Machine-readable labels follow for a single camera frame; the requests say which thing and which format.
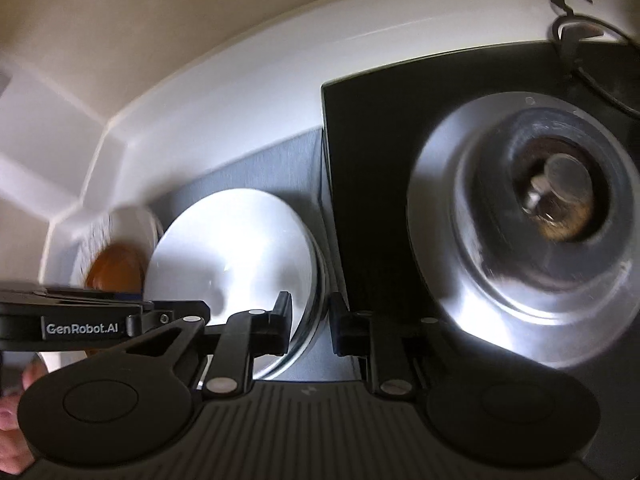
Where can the grey counter mat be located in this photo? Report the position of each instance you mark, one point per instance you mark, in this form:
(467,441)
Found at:
(280,160)

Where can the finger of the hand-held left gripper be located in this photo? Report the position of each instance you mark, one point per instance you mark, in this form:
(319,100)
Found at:
(165,312)

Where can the black iron pot support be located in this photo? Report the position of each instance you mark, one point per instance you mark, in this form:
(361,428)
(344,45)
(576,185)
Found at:
(570,35)

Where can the black glass gas stove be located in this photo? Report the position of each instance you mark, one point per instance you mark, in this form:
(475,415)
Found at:
(370,160)

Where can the silver gas burner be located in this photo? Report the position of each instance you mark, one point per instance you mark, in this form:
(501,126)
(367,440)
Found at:
(500,260)

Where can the person's left hand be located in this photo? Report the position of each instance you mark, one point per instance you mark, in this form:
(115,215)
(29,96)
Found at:
(10,440)

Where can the white bowl blue pattern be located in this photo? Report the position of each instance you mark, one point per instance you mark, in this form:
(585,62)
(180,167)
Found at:
(135,225)

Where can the brown round plate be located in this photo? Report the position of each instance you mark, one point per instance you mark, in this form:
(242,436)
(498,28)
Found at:
(117,267)

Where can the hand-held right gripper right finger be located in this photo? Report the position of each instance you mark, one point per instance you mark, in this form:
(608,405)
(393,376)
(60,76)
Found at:
(337,325)

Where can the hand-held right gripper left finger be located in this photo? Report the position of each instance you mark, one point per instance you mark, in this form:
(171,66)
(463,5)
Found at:
(282,320)

